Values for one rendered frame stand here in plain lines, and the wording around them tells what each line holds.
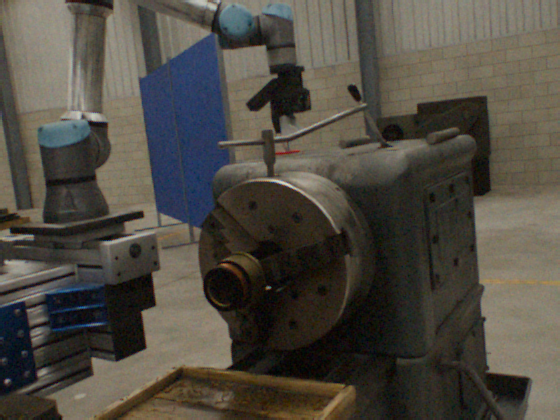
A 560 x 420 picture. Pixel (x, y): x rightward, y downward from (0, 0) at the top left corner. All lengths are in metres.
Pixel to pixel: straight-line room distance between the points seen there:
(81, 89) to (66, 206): 0.32
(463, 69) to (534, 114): 1.37
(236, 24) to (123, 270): 0.60
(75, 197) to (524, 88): 9.85
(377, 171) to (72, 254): 0.72
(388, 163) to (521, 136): 9.83
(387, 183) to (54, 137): 0.77
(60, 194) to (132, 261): 0.23
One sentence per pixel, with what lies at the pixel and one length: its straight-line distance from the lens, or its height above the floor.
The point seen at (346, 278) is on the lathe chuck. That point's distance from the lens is 1.05.
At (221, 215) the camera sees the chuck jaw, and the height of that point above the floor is 1.18.
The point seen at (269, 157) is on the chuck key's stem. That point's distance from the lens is 1.12.
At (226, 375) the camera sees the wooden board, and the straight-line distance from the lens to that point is 1.14.
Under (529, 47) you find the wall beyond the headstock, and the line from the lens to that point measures 10.97.
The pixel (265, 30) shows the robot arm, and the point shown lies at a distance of 1.60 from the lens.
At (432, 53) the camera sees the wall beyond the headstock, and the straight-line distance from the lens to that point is 11.27.
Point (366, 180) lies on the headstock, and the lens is 1.17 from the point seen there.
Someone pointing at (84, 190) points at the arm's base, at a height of 1.23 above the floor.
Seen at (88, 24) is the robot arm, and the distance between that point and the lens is 1.66.
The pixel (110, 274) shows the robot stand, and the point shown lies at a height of 1.05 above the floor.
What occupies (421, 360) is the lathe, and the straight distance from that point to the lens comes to 1.23.
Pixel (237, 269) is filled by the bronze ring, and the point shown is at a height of 1.11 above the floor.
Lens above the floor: 1.32
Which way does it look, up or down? 8 degrees down
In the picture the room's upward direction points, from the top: 6 degrees counter-clockwise
